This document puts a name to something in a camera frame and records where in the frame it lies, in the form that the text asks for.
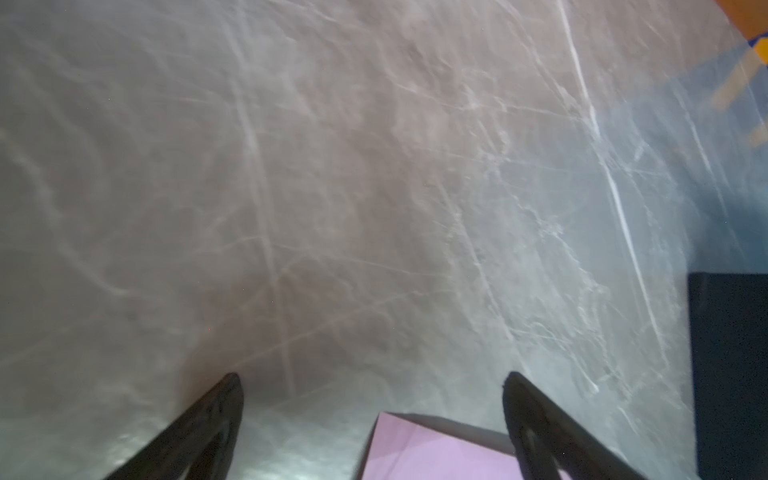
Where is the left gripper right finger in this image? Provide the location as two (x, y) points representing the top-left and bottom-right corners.
(502, 371), (642, 479)

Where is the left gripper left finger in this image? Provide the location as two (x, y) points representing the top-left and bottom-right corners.
(106, 372), (244, 480)

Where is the purple wrapping paper sheet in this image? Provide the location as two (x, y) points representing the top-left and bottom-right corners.
(358, 412), (523, 479)

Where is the dark navy gift box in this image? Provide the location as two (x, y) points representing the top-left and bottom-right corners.
(688, 272), (767, 479)

